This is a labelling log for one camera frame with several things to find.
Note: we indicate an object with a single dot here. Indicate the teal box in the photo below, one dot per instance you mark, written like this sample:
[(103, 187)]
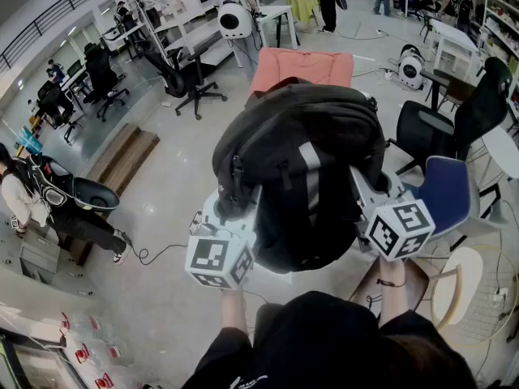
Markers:
[(30, 140)]

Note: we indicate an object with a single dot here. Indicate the black wrist band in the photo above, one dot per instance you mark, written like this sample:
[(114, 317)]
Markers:
[(391, 284)]

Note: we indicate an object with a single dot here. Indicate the group of red tagged bags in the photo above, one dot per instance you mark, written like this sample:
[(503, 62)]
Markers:
[(83, 355)]

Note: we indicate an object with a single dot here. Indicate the white shelf rack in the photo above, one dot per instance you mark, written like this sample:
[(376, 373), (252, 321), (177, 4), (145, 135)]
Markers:
[(190, 26)]

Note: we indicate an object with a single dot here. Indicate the black office chair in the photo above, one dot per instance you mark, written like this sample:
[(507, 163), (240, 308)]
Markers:
[(421, 136), (54, 103), (101, 79), (182, 81)]

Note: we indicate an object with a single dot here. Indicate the wooden step platform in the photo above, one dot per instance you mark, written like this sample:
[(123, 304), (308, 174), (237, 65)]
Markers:
[(121, 156)]

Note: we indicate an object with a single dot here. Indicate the white power strip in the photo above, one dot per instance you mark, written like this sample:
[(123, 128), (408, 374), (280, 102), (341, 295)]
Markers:
[(387, 72)]

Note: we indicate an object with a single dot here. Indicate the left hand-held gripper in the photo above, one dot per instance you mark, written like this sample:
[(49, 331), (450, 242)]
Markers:
[(211, 257)]

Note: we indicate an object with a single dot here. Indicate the person's left forearm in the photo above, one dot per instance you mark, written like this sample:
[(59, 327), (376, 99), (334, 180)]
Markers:
[(234, 310)]

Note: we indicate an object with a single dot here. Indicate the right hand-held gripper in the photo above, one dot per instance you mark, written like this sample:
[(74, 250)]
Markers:
[(401, 233)]

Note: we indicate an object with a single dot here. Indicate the white wall shelf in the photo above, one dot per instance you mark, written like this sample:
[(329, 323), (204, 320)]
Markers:
[(503, 35)]

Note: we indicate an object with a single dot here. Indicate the wooden chair with white seat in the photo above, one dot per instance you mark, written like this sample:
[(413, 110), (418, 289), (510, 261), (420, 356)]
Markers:
[(462, 282)]

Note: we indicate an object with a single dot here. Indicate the grey metal box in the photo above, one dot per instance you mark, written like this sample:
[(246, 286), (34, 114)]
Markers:
[(38, 257)]

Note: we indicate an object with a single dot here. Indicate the dark small table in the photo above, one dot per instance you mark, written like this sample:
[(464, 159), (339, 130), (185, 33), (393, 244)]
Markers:
[(454, 87)]

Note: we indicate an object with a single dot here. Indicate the pink fabric chair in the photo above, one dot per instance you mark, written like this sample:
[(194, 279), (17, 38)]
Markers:
[(300, 67)]

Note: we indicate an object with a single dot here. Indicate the yellow-green covered table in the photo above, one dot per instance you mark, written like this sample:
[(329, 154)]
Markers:
[(302, 6)]

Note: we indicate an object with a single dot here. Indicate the person's black shirt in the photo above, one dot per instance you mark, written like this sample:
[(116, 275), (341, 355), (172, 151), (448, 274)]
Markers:
[(316, 338)]

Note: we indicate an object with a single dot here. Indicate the blue chair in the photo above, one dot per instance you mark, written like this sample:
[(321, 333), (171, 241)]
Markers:
[(442, 193)]

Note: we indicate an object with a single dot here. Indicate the black balcony railing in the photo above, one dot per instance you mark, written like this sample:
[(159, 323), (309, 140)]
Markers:
[(48, 18)]

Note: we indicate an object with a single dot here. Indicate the round white table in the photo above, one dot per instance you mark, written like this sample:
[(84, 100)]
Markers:
[(503, 148)]

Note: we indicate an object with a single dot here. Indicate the person's right forearm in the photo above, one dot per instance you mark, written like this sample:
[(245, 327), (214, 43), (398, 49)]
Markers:
[(391, 298)]

